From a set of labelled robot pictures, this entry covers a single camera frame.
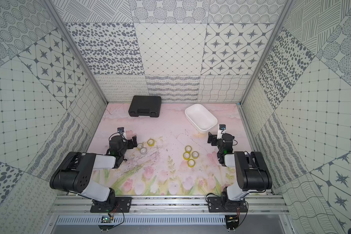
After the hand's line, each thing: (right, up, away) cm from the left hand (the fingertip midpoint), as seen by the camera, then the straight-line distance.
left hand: (127, 135), depth 94 cm
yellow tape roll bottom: (+42, -17, -6) cm, 45 cm away
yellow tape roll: (+15, -5, +3) cm, 16 cm away
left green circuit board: (-2, -39, -23) cm, 45 cm away
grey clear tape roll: (+11, -10, -1) cm, 15 cm away
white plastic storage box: (+51, +11, +14) cm, 54 cm away
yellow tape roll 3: (+39, -13, -2) cm, 41 cm away
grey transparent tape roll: (+8, -7, +1) cm, 11 cm away
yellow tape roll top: (+40, -9, +1) cm, 41 cm away
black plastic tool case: (+6, +21, +23) cm, 32 cm away
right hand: (+59, +1, +1) cm, 59 cm away
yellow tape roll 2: (+45, -12, -2) cm, 46 cm away
